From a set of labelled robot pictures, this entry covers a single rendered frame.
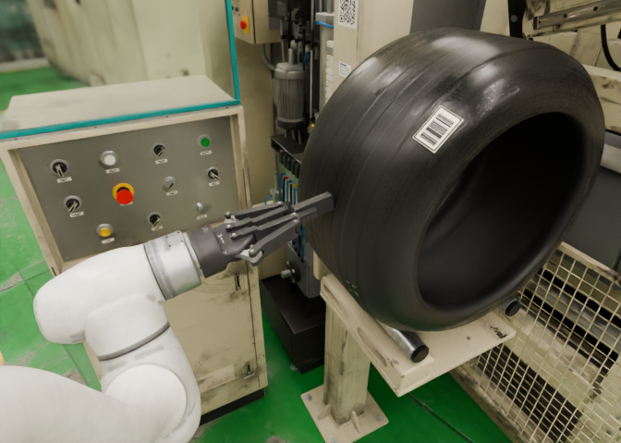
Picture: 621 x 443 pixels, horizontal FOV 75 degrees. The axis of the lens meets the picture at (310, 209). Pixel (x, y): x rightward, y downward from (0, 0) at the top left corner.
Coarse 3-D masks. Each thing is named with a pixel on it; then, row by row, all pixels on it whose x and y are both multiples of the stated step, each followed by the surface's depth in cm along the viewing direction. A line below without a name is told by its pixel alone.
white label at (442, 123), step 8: (440, 112) 57; (448, 112) 57; (432, 120) 57; (440, 120) 57; (448, 120) 56; (456, 120) 56; (424, 128) 57; (432, 128) 57; (440, 128) 57; (448, 128) 56; (456, 128) 56; (416, 136) 58; (424, 136) 57; (432, 136) 57; (440, 136) 56; (448, 136) 56; (424, 144) 57; (432, 144) 56; (440, 144) 56; (432, 152) 56
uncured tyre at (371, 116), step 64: (384, 64) 69; (448, 64) 61; (512, 64) 60; (576, 64) 66; (320, 128) 74; (384, 128) 61; (512, 128) 99; (576, 128) 72; (320, 192) 72; (384, 192) 60; (448, 192) 109; (512, 192) 102; (576, 192) 82; (320, 256) 84; (384, 256) 64; (448, 256) 107; (512, 256) 98; (384, 320) 77; (448, 320) 81
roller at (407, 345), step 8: (384, 328) 91; (392, 328) 89; (392, 336) 88; (400, 336) 87; (408, 336) 86; (416, 336) 86; (400, 344) 86; (408, 344) 85; (416, 344) 84; (424, 344) 85; (408, 352) 84; (416, 352) 83; (424, 352) 84; (416, 360) 84
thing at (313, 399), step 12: (312, 396) 173; (312, 408) 168; (372, 408) 168; (324, 420) 164; (360, 420) 164; (372, 420) 164; (384, 420) 164; (324, 432) 160; (336, 432) 160; (348, 432) 160
